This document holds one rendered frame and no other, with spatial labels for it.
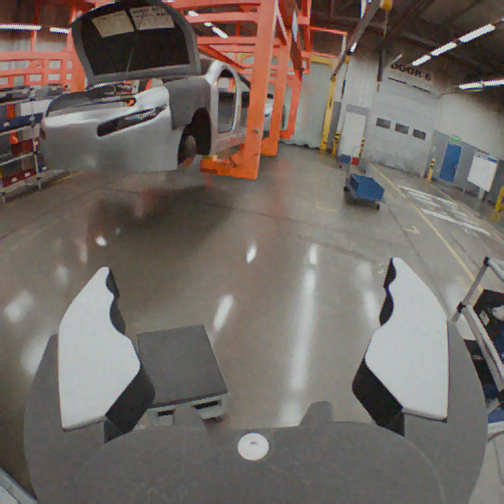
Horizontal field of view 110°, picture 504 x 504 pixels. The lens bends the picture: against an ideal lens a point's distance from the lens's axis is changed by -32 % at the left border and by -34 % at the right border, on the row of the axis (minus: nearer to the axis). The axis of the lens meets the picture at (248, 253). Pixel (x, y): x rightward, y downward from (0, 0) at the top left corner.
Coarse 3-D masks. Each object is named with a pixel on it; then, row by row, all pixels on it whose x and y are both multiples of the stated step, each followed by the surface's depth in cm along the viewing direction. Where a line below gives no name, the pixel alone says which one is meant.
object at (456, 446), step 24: (456, 336) 6; (456, 360) 6; (456, 384) 5; (480, 384) 5; (456, 408) 4; (480, 408) 4; (408, 432) 4; (432, 432) 4; (456, 432) 4; (480, 432) 3; (432, 456) 3; (456, 456) 3; (480, 456) 3; (456, 480) 3
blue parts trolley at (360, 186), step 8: (352, 152) 468; (376, 152) 457; (376, 160) 466; (352, 176) 460; (360, 176) 482; (352, 184) 459; (360, 184) 411; (368, 184) 433; (376, 184) 430; (352, 192) 430; (360, 192) 418; (368, 192) 415; (376, 192) 412; (352, 200) 438; (376, 200) 414; (376, 208) 430
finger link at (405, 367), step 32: (384, 288) 11; (416, 288) 9; (384, 320) 9; (416, 320) 7; (384, 352) 6; (416, 352) 6; (352, 384) 7; (384, 384) 5; (416, 384) 5; (384, 416) 5
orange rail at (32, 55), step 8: (40, 0) 363; (72, 8) 380; (72, 16) 394; (32, 32) 423; (32, 40) 438; (72, 40) 443; (32, 48) 455; (72, 48) 449; (0, 56) 271; (8, 56) 291; (16, 56) 312; (24, 56) 333; (32, 56) 354; (40, 56) 376; (48, 56) 399; (56, 56) 422; (64, 56) 446; (32, 64) 482; (40, 64) 485; (56, 72) 596
